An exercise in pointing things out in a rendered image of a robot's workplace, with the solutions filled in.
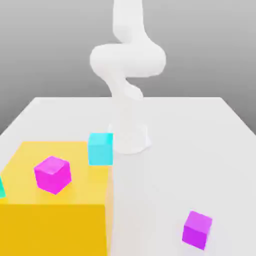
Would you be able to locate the small cyan cube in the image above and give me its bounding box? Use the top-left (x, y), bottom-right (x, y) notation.
top-left (87, 132), bottom-right (114, 167)

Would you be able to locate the small magenta cube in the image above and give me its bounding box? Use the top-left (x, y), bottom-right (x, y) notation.
top-left (33, 155), bottom-right (72, 196)

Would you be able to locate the small purple cube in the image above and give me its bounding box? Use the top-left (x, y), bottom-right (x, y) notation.
top-left (181, 210), bottom-right (213, 251)

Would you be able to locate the small teal cube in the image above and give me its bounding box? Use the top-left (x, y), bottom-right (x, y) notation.
top-left (0, 176), bottom-right (7, 199)

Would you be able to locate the large yellow box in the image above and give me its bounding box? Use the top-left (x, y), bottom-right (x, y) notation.
top-left (0, 140), bottom-right (114, 256)

